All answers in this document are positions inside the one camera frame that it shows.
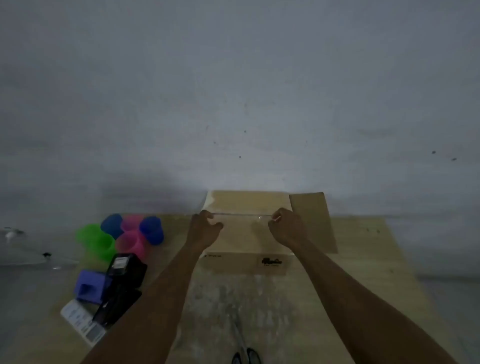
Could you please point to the person's left hand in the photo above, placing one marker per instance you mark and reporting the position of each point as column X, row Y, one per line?
column 202, row 230

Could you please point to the person's right hand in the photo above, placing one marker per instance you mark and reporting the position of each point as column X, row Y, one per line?
column 290, row 228

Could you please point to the brown cardboard box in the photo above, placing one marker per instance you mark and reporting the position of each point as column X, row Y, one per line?
column 240, row 240

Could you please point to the blue plastic cup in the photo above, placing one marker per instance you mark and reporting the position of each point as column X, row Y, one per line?
column 152, row 230
column 111, row 224

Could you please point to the black case with white label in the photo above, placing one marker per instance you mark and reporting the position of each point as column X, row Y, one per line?
column 127, row 270

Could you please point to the green plastic cup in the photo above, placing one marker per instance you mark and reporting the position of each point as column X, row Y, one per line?
column 103, row 249
column 86, row 234

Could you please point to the black rectangular pouch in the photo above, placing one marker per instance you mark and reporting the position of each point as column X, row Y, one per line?
column 116, row 305

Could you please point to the purple plastic holder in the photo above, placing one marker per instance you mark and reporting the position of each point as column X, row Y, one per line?
column 90, row 288

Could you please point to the white remote control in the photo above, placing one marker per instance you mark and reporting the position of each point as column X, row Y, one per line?
column 82, row 323

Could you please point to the person's right forearm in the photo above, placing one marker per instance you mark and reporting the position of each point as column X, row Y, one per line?
column 360, row 311

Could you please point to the person's left forearm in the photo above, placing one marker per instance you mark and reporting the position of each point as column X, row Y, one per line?
column 150, row 311

